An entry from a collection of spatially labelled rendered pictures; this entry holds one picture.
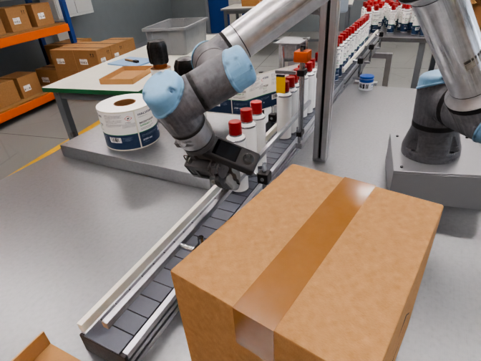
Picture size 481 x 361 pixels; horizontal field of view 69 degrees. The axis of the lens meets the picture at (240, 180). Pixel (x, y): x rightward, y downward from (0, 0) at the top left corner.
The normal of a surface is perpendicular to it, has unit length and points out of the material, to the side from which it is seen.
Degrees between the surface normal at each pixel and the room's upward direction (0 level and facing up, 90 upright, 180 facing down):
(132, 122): 90
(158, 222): 0
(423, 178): 90
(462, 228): 0
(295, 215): 0
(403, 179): 90
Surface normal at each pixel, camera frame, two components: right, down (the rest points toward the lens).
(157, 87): -0.33, -0.48
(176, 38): -0.23, 0.60
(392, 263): -0.06, -0.85
